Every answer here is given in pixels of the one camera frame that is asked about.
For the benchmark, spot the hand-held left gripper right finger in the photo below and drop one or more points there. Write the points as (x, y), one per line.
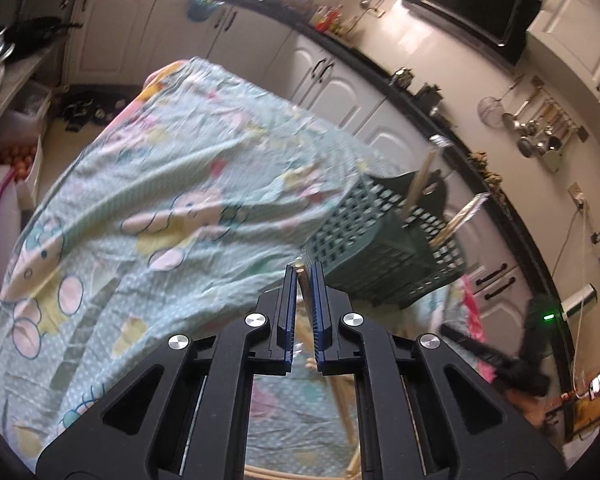
(318, 310)

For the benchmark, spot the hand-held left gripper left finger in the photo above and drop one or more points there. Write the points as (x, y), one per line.
(290, 310)

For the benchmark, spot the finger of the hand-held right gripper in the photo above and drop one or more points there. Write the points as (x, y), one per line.
(475, 347)

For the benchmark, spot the wooden chopsticks pack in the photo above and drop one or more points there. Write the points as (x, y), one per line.
(262, 472)
(304, 285)
(457, 220)
(422, 175)

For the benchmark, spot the green plastic basket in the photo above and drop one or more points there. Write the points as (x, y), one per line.
(370, 245)

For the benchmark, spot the row of hanging kitchen utensils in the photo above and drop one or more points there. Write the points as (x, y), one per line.
(540, 130)

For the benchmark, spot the pile of dried ginger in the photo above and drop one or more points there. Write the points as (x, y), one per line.
(487, 170)

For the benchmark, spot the printed cartoon blanket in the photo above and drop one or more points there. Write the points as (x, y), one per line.
(180, 160)

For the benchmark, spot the white lower cabinets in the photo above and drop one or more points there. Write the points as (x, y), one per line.
(330, 85)

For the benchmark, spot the white cabinets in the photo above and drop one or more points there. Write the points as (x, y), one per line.
(330, 85)
(580, 35)

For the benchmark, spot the metal pot with lid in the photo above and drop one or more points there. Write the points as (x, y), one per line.
(430, 92)

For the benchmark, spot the metal kettle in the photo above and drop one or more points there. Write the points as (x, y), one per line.
(402, 77)

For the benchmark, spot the black kitchen countertop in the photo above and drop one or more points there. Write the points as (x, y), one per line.
(375, 67)

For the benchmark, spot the pile of dark shoes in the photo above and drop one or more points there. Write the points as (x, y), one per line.
(80, 110)

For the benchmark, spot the group of condiment bottles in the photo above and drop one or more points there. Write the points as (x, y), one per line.
(330, 17)

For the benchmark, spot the crate of orange fruit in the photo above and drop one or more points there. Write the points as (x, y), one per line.
(17, 160)

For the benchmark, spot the white upper cabinets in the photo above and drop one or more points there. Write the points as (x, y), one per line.
(580, 35)

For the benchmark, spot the blue hanging bag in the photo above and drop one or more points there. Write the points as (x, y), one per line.
(200, 7)

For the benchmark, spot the black range hood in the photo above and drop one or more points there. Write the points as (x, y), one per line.
(470, 5)

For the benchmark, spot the black wok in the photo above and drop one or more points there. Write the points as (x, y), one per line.
(35, 35)

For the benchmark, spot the wall socket with white plug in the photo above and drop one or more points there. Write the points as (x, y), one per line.
(576, 195)

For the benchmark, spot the brown wall plate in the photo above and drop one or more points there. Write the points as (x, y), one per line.
(582, 134)

